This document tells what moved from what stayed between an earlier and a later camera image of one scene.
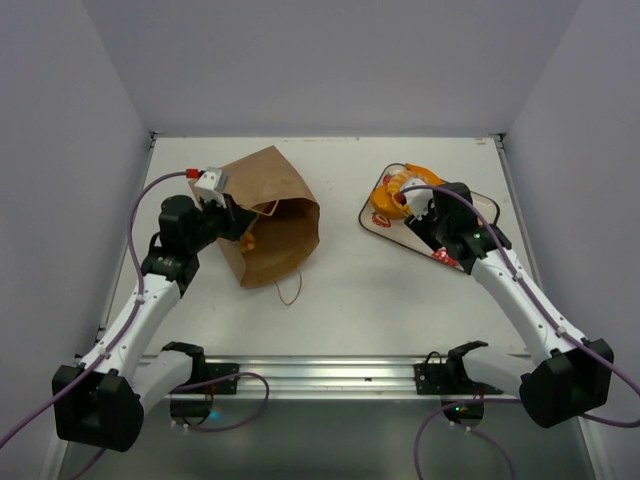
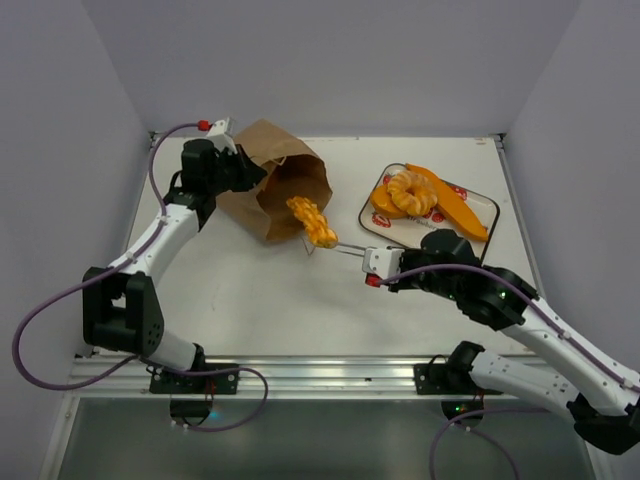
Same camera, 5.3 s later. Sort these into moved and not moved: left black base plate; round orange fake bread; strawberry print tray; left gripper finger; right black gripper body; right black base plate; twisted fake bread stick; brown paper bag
Moved: right black gripper body; left gripper finger; twisted fake bread stick; brown paper bag
Not moved: round orange fake bread; left black base plate; right black base plate; strawberry print tray
